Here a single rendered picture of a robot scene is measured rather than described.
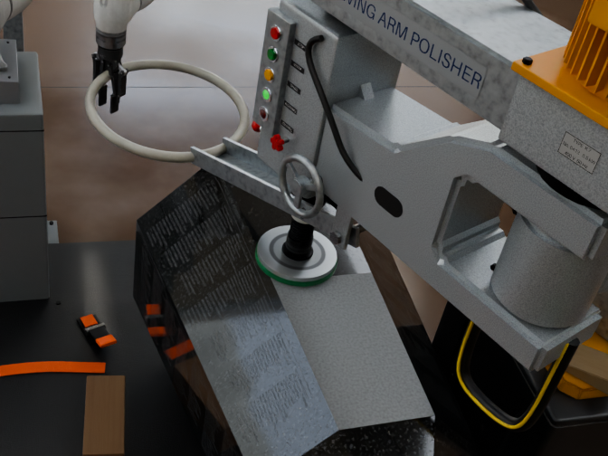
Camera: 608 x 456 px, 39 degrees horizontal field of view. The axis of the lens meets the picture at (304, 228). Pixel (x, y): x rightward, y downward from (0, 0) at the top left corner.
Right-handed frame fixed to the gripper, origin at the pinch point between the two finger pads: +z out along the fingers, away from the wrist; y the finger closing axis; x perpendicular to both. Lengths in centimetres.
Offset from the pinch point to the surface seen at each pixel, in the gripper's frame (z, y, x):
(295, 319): -4, 99, -35
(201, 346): 15, 80, -45
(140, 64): -10.5, 3.2, 10.2
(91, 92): -11.0, 5.6, -12.7
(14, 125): 6.1, -14.1, -25.4
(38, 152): 16.3, -9.3, -20.4
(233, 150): -10, 51, -1
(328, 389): -5, 118, -48
